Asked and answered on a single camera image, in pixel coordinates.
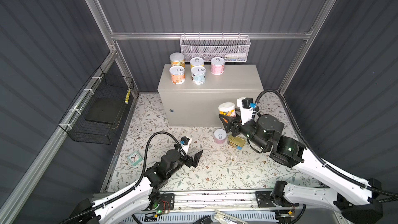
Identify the pink label can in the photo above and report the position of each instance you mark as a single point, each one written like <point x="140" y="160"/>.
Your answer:
<point x="217" y="66"/>
<point x="220" y="136"/>

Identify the black wire wall basket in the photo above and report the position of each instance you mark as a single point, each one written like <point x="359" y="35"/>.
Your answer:
<point x="99" y="112"/>

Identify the blue grey label can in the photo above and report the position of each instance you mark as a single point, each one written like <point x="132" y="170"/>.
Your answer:
<point x="198" y="75"/>

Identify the pink label can back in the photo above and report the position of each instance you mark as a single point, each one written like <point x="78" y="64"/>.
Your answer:
<point x="220" y="136"/>

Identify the pink label can front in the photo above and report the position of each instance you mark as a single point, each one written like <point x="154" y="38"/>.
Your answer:
<point x="217" y="66"/>

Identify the green orange label can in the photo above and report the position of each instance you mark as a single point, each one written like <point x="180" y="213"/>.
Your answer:
<point x="177" y="59"/>

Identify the orange peach label can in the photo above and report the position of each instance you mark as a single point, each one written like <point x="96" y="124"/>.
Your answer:
<point x="177" y="74"/>

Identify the white wire mesh basket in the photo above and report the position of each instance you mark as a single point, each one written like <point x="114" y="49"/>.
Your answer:
<point x="210" y="46"/>

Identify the yellow tag on basket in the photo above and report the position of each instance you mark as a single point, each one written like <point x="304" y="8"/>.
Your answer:
<point x="127" y="97"/>

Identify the grey metal cabinet box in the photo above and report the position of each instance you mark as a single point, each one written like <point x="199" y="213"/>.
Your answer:
<point x="191" y="105"/>

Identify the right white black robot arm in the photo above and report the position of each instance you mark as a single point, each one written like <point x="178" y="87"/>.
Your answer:
<point x="344" y="193"/>

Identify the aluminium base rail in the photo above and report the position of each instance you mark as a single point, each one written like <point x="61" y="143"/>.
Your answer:
<point x="214" y="200"/>

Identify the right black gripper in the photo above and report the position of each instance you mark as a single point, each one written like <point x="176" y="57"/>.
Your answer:
<point x="232" y="122"/>

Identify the yellow label can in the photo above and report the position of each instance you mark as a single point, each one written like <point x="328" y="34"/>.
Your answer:
<point x="196" y="61"/>

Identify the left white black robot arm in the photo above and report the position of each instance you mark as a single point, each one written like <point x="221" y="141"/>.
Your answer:
<point x="142" y="195"/>

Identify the white tube in basket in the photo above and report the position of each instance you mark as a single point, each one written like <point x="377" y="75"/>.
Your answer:
<point x="236" y="56"/>

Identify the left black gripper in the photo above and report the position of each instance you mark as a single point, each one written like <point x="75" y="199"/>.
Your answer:
<point x="194" y="162"/>

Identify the orange can plain lid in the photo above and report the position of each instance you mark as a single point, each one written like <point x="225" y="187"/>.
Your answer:
<point x="227" y="109"/>

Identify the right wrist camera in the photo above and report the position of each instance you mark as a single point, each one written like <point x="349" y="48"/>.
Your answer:
<point x="248" y="109"/>

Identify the gold flat sardine tin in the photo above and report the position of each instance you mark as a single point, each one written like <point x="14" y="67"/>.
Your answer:
<point x="236" y="142"/>

